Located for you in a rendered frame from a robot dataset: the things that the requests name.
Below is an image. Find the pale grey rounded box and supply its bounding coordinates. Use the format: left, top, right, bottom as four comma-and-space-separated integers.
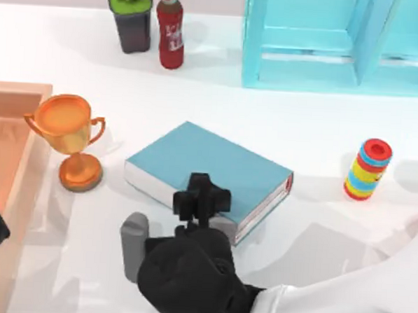
117, 210, 151, 284

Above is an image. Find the shallow salmon-coloured box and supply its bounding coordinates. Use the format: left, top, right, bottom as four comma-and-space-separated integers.
0, 81, 55, 313

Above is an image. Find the stack of coloured rings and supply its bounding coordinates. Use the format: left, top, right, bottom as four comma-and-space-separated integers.
342, 137, 394, 202

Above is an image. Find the potted green plant, dark pot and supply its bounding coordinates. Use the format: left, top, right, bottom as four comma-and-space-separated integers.
104, 0, 155, 55

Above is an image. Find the gold trophy cup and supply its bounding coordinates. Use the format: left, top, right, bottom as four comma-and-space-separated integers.
20, 91, 109, 195

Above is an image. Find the red bottle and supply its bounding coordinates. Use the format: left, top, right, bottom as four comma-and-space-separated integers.
153, 0, 188, 71

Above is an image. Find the blue hardcover book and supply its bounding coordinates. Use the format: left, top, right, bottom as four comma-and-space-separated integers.
120, 117, 298, 251

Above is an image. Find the light blue rack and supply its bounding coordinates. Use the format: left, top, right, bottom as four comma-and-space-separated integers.
239, 0, 418, 98

